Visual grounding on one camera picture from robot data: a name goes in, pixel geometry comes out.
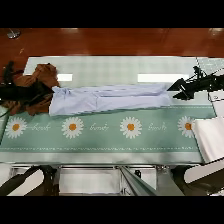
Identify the light blue shirt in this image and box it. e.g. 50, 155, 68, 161
48, 82, 173, 117

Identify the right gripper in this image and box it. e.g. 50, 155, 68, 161
166, 77, 205, 101

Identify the white garment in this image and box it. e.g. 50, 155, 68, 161
191, 116, 224, 165

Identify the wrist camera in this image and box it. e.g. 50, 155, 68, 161
2, 60, 16, 85
192, 65, 205, 81

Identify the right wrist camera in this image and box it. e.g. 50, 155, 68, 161
192, 65, 205, 81

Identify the silver frame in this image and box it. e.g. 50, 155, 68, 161
0, 161, 224, 197

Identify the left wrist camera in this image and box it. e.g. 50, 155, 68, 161
2, 60, 16, 85

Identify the brown garment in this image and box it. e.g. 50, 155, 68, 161
0, 62, 62, 117

